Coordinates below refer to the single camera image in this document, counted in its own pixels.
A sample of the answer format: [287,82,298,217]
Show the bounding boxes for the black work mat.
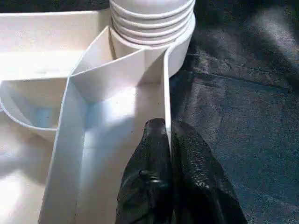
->
[166,0,299,224]

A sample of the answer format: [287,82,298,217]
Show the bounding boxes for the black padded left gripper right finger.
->
[170,120,249,224]

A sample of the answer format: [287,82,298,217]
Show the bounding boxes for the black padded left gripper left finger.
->
[114,118,172,224]

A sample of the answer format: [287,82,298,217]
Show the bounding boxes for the white plastic table leg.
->
[108,0,196,48]

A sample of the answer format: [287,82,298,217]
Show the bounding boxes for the white plastic table top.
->
[0,9,197,224]

